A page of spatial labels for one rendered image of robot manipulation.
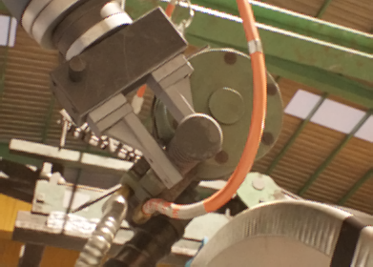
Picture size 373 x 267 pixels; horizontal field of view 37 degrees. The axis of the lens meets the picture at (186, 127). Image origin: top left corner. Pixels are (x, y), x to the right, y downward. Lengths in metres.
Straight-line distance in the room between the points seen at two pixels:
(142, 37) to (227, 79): 0.16
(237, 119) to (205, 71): 0.07
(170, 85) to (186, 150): 0.09
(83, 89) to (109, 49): 0.05
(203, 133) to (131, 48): 0.12
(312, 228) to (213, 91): 0.19
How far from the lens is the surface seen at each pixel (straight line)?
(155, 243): 0.76
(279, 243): 0.70
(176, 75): 0.55
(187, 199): 0.79
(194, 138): 0.48
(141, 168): 0.64
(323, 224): 0.61
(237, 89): 0.67
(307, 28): 4.03
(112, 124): 0.53
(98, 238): 0.48
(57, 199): 1.66
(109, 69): 0.54
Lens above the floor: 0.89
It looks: 41 degrees up
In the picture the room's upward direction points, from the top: straight up
